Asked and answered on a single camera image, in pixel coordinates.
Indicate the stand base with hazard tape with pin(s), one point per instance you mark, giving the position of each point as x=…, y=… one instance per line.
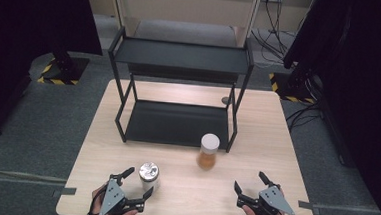
x=288, y=90
x=65, y=75

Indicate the grey floor tape strip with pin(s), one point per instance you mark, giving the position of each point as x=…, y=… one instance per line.
x=307, y=206
x=64, y=192

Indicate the beige wooden frame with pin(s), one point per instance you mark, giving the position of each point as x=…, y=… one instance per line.
x=184, y=7

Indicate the glass jar with silver lid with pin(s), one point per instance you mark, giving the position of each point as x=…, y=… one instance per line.
x=149, y=176

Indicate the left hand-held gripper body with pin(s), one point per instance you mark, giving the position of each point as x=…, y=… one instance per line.
x=113, y=196

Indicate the amber jar with white lid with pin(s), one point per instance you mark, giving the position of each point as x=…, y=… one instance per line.
x=208, y=152

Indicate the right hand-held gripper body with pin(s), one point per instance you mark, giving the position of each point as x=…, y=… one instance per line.
x=274, y=199

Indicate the dark curtain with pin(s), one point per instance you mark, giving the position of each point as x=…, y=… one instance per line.
x=22, y=43
x=363, y=81

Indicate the round grey table grommet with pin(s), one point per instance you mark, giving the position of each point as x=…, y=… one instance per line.
x=225, y=100

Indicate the black metal two-tier shelf rack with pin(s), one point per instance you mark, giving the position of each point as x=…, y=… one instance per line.
x=177, y=123

